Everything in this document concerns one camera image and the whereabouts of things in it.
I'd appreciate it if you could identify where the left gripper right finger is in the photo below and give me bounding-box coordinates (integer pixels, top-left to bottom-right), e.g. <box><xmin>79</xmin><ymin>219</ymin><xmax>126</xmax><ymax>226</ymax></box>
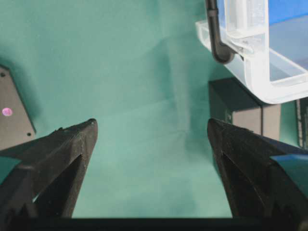
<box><xmin>207</xmin><ymin>118</ymin><xmax>308</xmax><ymax>224</ymax></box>

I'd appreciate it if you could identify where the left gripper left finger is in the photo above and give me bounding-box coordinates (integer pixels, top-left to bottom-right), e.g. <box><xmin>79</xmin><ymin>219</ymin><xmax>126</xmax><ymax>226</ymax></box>
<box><xmin>0</xmin><ymin>119</ymin><xmax>98</xmax><ymax>224</ymax></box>

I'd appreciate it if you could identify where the black RealSense D415 box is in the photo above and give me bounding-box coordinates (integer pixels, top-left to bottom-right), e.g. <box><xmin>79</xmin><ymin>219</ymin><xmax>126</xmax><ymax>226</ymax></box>
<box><xmin>295</xmin><ymin>97</ymin><xmax>308</xmax><ymax>150</ymax></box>

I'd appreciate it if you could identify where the clear plastic storage case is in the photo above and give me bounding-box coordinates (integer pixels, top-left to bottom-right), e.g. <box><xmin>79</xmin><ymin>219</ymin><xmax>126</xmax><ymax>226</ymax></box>
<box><xmin>196</xmin><ymin>15</ymin><xmax>308</xmax><ymax>104</ymax></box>

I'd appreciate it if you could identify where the blue cloth in case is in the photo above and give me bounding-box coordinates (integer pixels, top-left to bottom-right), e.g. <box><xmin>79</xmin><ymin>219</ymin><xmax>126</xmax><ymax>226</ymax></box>
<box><xmin>216</xmin><ymin>0</ymin><xmax>308</xmax><ymax>31</ymax></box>

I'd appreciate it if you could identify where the green table cloth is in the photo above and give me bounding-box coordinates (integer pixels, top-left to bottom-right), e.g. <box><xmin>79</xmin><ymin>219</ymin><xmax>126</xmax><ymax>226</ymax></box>
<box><xmin>0</xmin><ymin>0</ymin><xmax>231</xmax><ymax>218</ymax></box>

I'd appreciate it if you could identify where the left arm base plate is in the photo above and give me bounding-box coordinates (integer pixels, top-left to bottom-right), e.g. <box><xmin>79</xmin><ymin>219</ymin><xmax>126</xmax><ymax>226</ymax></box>
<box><xmin>0</xmin><ymin>66</ymin><xmax>36</xmax><ymax>150</ymax></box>

